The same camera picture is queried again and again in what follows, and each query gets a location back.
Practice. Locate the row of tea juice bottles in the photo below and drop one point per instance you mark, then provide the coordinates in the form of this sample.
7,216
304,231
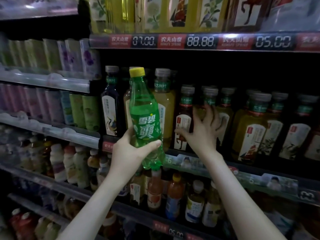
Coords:
175,197

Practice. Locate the green pictured price label strip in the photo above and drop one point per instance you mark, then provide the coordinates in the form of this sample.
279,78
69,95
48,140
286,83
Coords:
250,177

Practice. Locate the person's right hand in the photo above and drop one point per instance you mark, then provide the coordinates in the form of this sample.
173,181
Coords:
205,139

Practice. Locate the person's right forearm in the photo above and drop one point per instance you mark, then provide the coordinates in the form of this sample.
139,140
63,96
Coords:
242,204

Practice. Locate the row of red yellow bottles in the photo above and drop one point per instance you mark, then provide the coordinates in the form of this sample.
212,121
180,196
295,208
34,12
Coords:
22,222

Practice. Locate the small green soda bottle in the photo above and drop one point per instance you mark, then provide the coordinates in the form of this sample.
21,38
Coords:
145,122

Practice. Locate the person's left hand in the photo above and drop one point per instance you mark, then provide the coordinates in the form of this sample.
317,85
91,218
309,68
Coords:
125,159

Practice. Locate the row of clear water bottles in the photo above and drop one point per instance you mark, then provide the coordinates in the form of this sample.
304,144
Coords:
295,12

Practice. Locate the row of yellow tea bottles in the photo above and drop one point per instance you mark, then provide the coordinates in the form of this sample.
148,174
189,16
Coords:
180,12

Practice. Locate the brown tea bottle horse label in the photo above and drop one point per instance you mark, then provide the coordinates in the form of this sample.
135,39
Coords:
247,12

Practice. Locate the red black price label strip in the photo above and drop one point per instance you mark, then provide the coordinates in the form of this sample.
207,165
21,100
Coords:
172,41

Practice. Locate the person's left forearm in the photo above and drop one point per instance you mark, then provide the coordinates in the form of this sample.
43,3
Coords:
95,212

